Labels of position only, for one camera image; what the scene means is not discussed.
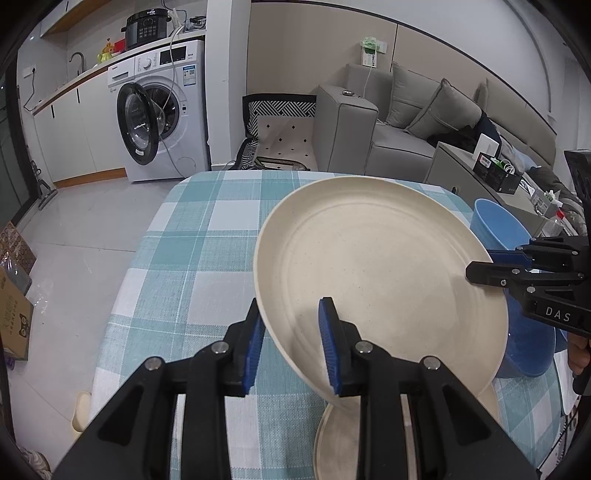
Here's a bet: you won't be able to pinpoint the plastic water bottle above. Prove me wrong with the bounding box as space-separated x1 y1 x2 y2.
541 209 564 237

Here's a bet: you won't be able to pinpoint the black box with cables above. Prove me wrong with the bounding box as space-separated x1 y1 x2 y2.
473 152 522 194

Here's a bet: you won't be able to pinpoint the black patterned rug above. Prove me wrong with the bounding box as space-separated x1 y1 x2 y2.
231 93 318 171

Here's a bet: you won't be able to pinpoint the white washing machine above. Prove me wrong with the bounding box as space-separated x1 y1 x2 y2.
107 39 211 183

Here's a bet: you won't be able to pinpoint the white kitchen base cabinets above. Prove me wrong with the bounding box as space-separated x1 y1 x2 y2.
33 68 126 187

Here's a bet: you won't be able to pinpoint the kitchen faucet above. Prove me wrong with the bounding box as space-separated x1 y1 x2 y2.
68 51 86 76

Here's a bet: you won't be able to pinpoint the grey cushion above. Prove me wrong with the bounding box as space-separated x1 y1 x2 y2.
406 79 482 140
386 63 440 129

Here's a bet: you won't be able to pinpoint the teal checkered tablecloth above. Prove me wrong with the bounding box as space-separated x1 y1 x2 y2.
89 169 567 480

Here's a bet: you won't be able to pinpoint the cardboard box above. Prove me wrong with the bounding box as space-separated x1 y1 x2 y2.
0 268 33 361

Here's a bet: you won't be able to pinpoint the white charger box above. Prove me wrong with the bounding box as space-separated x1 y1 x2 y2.
473 133 499 160

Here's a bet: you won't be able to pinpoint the blue bowl back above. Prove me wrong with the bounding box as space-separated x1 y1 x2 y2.
470 198 532 250

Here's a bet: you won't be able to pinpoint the black pressure cooker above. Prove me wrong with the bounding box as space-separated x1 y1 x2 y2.
121 8 170 50

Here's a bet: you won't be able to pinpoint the large blue bowl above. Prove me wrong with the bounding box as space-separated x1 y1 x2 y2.
496 280 556 379

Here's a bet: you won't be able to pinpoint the grey cushion left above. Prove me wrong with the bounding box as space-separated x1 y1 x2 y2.
386 63 440 129

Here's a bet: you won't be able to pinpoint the white power strip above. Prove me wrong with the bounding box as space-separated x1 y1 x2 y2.
360 37 388 68

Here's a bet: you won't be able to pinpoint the grey cushion right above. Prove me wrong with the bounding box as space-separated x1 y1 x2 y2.
406 79 482 140

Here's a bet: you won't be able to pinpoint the grey sofa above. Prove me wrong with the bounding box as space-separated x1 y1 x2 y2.
310 62 486 176

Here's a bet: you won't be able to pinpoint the grey bedside cabinet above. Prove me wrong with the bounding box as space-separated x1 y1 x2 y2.
426 142 546 237

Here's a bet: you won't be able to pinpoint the person's right hand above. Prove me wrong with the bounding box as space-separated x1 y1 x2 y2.
568 333 590 375

